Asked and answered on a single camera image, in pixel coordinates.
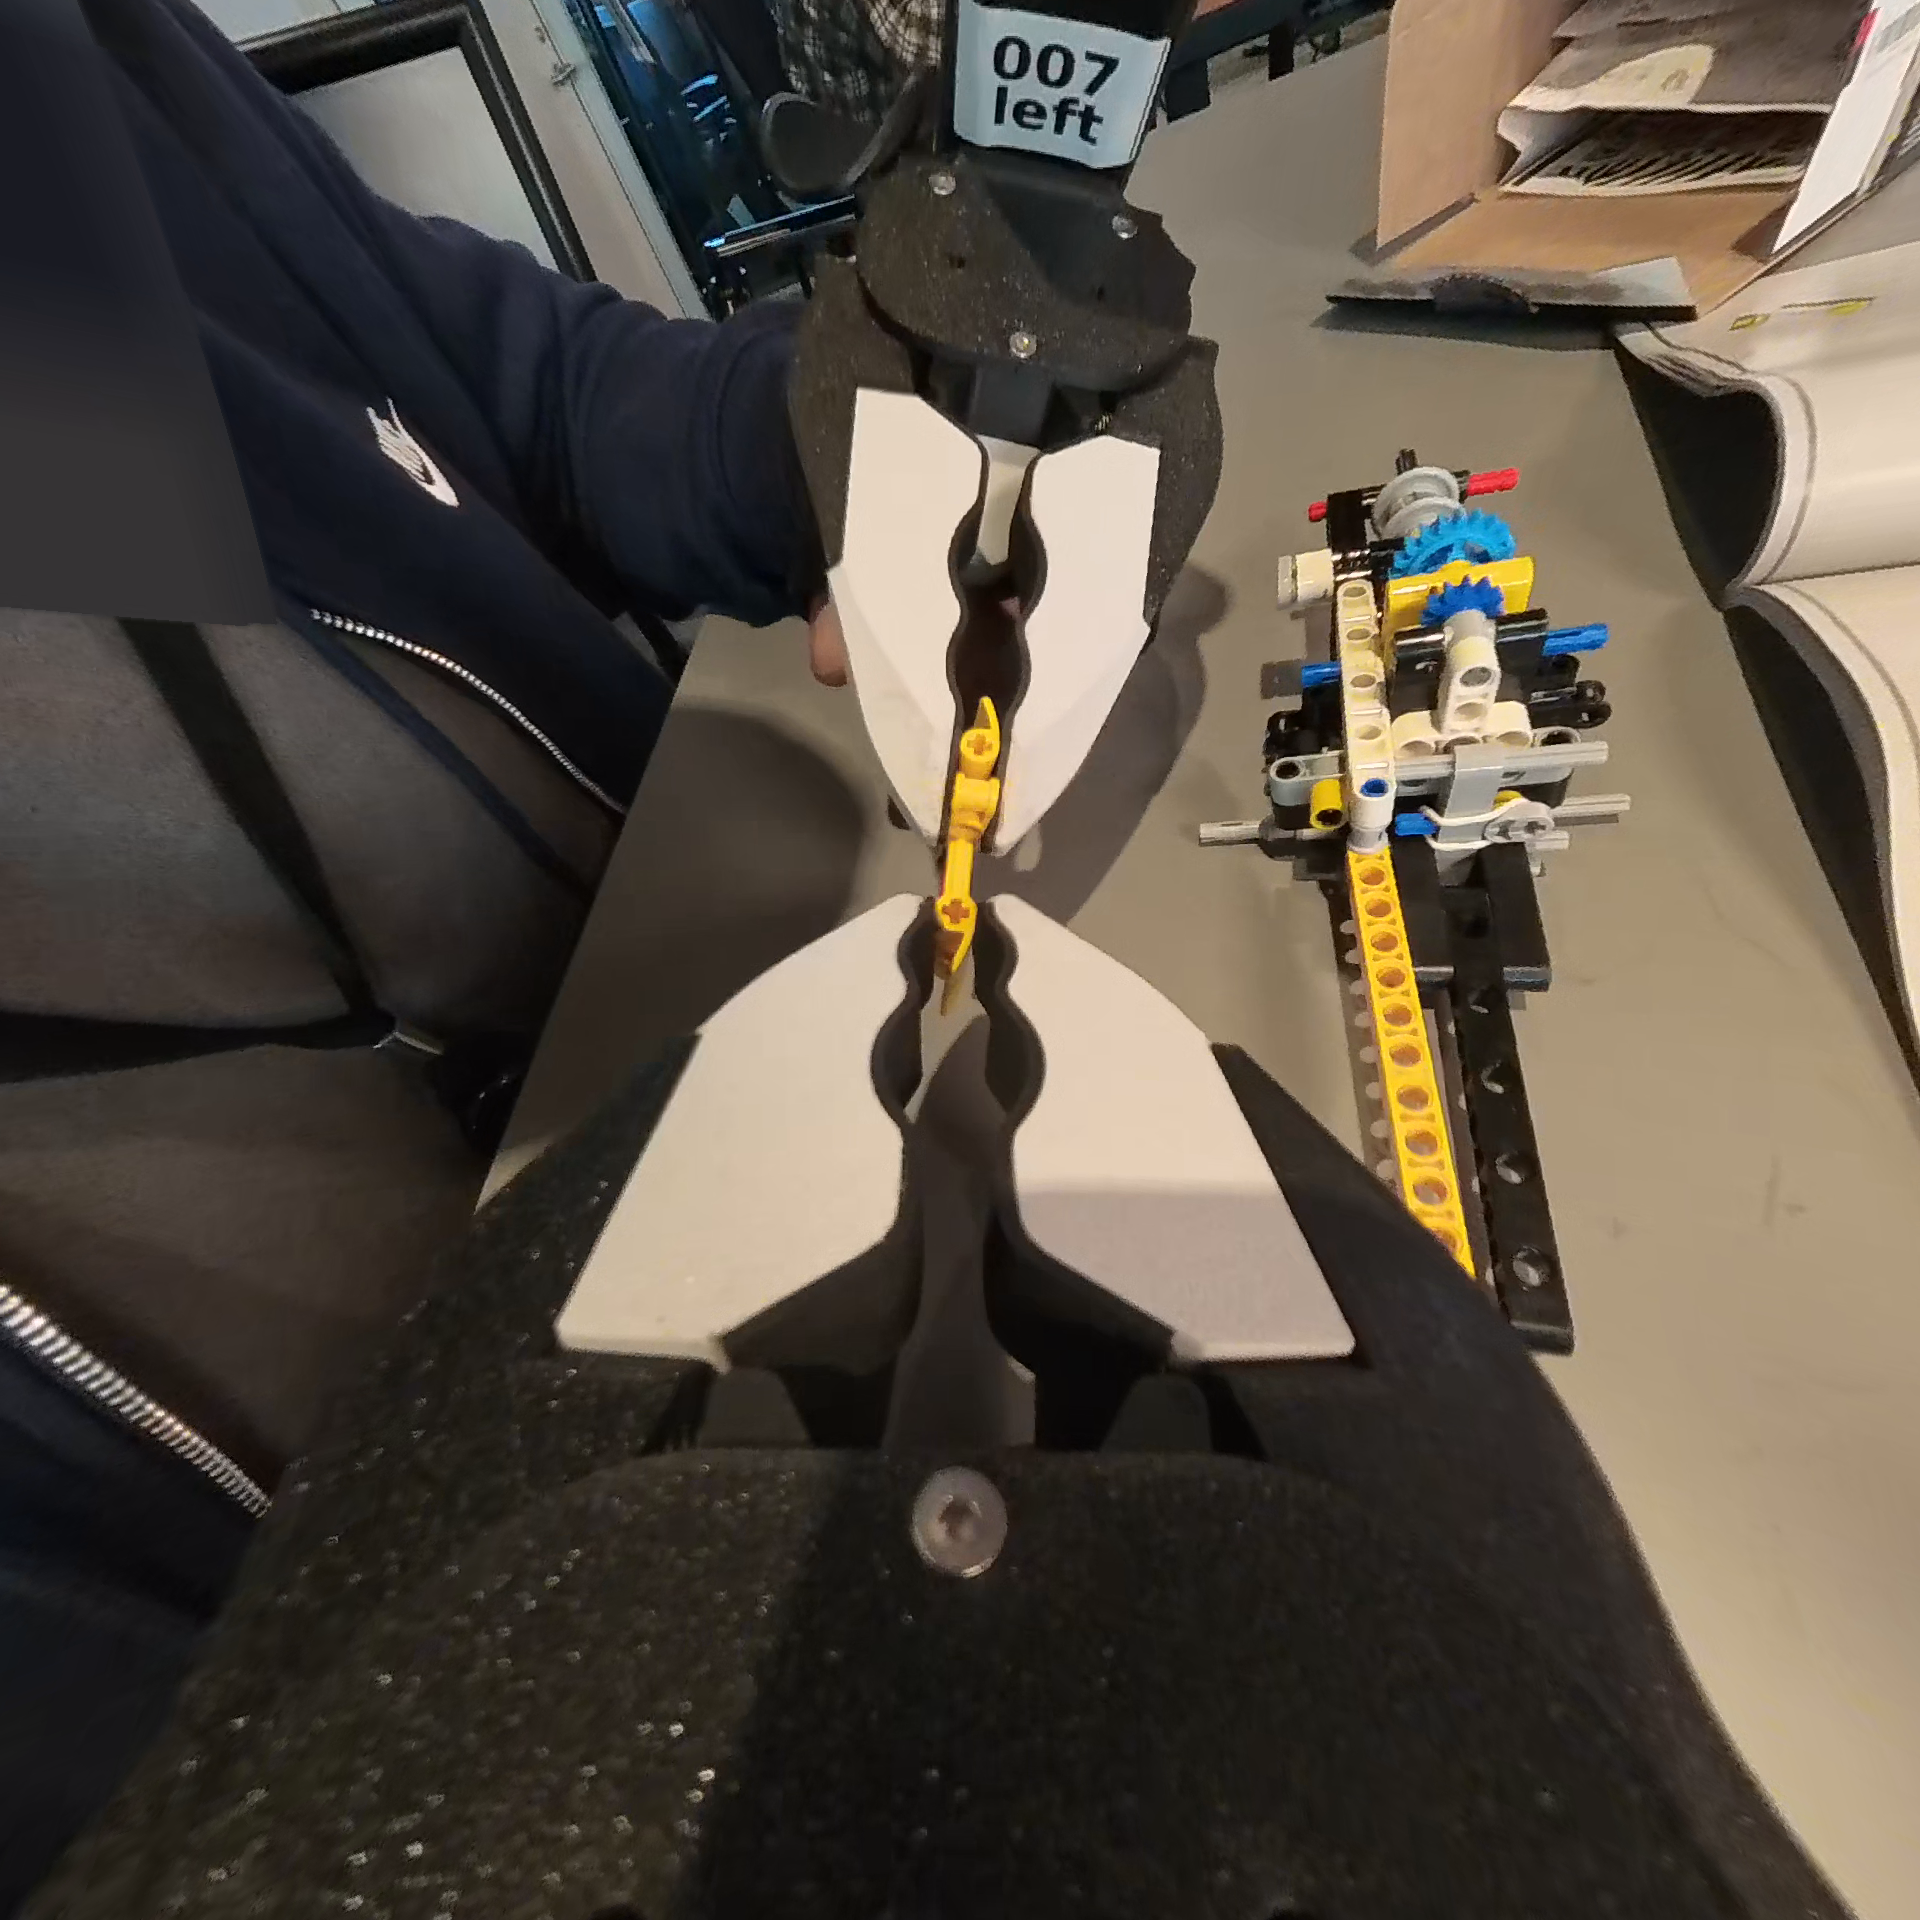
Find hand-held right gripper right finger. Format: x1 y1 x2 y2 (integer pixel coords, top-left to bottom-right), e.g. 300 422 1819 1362
972 894 1359 1370

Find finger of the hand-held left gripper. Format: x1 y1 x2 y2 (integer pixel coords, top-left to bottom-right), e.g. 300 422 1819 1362
825 384 1039 846
990 432 1163 865

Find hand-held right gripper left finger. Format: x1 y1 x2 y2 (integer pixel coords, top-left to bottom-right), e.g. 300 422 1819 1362
556 894 953 1370

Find yellow lego connector with axle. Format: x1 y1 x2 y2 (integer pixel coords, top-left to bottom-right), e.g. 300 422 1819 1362
941 692 1011 902

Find person's left forearm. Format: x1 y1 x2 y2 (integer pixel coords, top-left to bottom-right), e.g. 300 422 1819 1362
495 248 828 634

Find lego vehicle model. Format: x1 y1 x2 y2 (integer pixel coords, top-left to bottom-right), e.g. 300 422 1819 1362
1201 451 1634 1361

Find cardboard lego box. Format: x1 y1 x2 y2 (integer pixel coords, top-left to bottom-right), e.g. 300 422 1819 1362
1329 0 1920 325

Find printed paper bags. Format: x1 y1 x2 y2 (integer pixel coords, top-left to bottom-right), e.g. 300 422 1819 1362
1500 0 1877 197

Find black-framed panel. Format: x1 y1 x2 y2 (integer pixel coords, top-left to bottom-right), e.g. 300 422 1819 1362
239 0 594 278

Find open instruction booklet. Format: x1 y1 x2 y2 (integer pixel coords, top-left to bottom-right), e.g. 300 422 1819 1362
1612 224 1920 1081

